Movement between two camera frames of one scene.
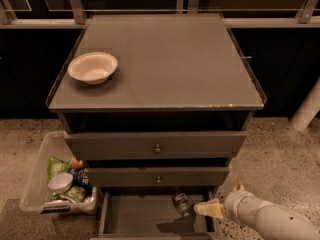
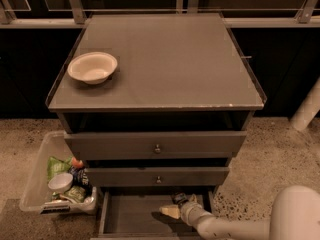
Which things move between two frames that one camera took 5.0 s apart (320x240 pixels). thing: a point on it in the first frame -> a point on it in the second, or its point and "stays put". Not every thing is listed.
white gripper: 234,203 -> 187,211
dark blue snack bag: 81,178 stays put
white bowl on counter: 93,68 stays put
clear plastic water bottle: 181,201 stays put
